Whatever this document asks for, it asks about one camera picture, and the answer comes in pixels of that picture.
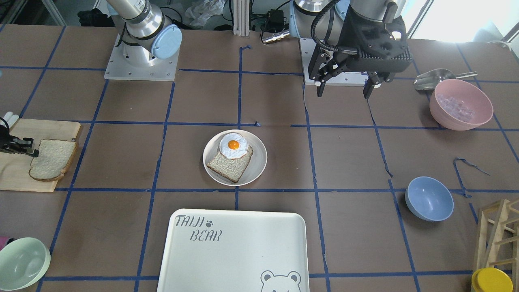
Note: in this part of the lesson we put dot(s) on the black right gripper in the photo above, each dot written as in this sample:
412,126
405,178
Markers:
12,144

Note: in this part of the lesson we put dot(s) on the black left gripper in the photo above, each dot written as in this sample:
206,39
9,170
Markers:
347,37

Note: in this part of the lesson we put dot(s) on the bread slice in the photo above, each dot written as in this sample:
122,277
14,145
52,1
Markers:
53,161
231,169

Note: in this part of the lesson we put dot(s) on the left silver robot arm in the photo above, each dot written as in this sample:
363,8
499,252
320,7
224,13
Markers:
302,13

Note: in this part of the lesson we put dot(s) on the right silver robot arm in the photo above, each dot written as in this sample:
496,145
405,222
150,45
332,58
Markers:
148,43

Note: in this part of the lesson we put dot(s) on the white round plate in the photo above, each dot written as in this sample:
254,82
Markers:
257,164

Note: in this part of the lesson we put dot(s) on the bread slice on plate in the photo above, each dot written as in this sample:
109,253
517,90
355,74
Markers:
231,169

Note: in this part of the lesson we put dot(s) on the wooden cutting board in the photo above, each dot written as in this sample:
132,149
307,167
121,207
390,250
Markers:
14,168

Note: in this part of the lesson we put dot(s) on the metal scoop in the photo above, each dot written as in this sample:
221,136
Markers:
429,80

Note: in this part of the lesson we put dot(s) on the pink cloth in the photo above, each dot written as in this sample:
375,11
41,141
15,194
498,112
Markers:
4,241

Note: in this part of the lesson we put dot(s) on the pink bowl with ice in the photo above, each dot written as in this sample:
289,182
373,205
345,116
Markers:
459,105

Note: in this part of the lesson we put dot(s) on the green bowl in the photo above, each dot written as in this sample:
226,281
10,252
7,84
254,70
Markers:
23,262

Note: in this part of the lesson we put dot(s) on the fried egg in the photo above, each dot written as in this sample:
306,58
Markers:
233,146

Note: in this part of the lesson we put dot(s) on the blue bowl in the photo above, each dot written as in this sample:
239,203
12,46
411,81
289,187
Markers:
428,199

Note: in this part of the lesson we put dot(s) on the white bear tray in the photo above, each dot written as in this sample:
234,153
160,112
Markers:
234,251

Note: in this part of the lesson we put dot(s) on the wooden mug rack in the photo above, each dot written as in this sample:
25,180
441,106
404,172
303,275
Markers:
497,227

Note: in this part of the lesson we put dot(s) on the yellow mug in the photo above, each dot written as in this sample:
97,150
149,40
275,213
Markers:
491,280

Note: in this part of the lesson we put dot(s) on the aluminium frame post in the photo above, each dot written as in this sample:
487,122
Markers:
241,17

